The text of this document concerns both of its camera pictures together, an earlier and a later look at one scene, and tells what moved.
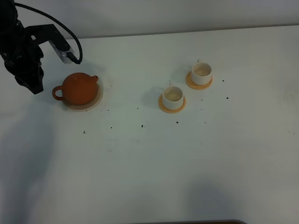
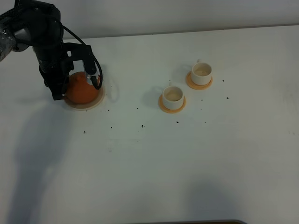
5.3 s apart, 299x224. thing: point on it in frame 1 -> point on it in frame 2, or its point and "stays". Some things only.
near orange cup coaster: (160, 101) stays
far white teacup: (201, 73) stays
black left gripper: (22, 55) -> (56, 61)
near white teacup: (173, 97) stays
